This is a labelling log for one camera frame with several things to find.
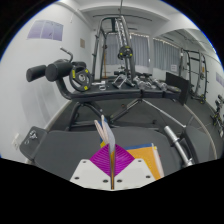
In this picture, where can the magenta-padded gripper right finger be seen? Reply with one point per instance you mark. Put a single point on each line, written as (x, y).
(125, 160)

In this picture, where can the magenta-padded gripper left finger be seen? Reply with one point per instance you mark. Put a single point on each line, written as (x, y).
(100, 160)

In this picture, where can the orange yellow blue printed towel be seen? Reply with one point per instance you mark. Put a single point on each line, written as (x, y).
(148, 160)

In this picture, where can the black padded weight bench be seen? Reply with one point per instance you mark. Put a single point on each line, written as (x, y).
(66, 150)

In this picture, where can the silver barbell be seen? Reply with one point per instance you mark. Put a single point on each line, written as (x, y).
(176, 145)

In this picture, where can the black bench with roller pads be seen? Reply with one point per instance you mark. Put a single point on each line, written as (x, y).
(116, 95)

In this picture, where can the grey dumbbells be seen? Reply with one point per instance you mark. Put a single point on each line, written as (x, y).
(143, 83)

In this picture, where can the black weight plate yellow marks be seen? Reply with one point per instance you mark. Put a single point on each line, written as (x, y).
(80, 78)

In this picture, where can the black box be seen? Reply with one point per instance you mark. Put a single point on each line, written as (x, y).
(176, 86)

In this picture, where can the black exercise machine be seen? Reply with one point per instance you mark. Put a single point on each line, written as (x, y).
(218, 115)

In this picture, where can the black weight plate on machine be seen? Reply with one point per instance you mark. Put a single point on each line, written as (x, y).
(125, 52)

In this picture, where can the wide grey curtain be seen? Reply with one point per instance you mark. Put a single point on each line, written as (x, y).
(140, 50)

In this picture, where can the narrow grey curtain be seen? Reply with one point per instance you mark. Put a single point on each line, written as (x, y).
(165, 55)

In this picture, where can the black squat rack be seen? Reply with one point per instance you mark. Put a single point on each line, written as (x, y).
(201, 76)

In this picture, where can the white wall socket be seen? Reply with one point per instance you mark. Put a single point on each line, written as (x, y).
(16, 141)

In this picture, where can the small brown wall sign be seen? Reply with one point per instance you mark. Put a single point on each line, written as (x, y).
(82, 43)

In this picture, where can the small purple wall poster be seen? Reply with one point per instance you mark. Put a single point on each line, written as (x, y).
(220, 80)

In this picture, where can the large purple wall poster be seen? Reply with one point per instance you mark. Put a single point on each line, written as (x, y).
(45, 30)

